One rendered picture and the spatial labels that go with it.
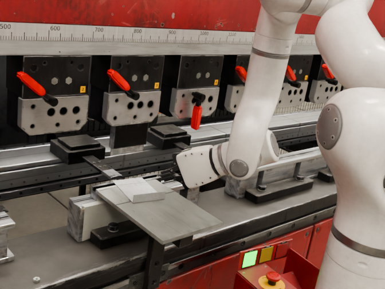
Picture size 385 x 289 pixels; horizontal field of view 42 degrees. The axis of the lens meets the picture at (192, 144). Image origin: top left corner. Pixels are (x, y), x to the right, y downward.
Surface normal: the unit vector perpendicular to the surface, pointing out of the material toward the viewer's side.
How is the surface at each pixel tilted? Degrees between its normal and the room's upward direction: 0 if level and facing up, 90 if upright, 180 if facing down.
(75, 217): 90
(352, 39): 53
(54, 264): 0
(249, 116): 48
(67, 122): 90
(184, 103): 90
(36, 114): 90
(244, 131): 67
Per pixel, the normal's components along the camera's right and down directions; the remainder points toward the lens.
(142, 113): 0.65, 0.34
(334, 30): -0.67, -0.40
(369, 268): -0.22, 0.29
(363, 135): -0.16, 0.10
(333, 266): -0.90, 0.01
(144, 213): 0.14, -0.93
